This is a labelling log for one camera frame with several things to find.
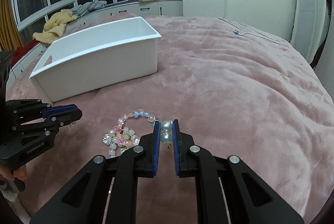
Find white plastic storage box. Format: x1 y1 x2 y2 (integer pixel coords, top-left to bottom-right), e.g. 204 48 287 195
29 17 161 103

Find pastel flower bead bracelet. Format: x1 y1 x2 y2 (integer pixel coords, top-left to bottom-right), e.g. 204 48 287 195
114 108 157 141

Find grey folded clothes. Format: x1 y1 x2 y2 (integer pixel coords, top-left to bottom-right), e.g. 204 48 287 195
71 0 107 17

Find silver pearl shell earring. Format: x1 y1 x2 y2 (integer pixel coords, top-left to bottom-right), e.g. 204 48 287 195
160 120 173 143

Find thin silver chain necklace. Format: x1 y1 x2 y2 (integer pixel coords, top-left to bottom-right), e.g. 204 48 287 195
217 17 287 47

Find pink fuzzy bed blanket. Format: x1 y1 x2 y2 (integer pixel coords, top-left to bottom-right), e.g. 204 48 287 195
19 17 333 223

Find person's left hand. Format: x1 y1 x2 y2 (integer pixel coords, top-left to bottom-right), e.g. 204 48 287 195
0 165 28 181

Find yellow plush toy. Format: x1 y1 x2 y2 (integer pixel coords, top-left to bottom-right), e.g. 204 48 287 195
32 9 78 45

